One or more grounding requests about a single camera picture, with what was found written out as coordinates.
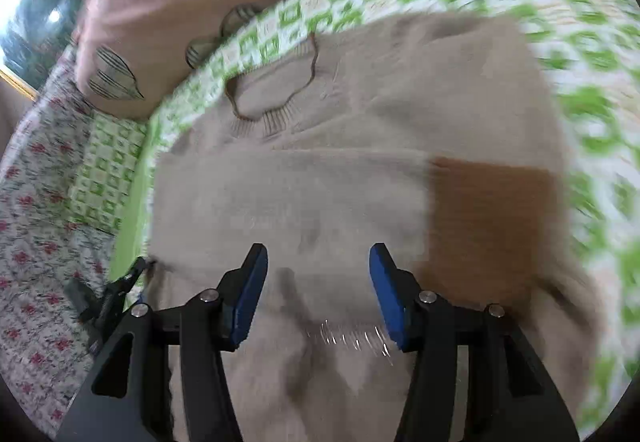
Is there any beige knitted sweater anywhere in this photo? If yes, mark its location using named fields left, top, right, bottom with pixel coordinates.
left=149, top=14, right=600, bottom=441

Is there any floral red grey quilt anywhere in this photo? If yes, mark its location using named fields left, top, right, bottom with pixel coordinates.
left=1, top=47, right=114, bottom=436

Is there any green patterned pillow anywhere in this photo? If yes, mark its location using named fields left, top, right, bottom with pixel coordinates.
left=68, top=113, right=148, bottom=235

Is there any green white patterned bedsheet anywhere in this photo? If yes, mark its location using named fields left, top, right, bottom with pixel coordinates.
left=110, top=0, right=639, bottom=436

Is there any gold framed wall picture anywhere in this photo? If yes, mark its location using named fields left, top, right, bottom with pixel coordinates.
left=1, top=0, right=82, bottom=92

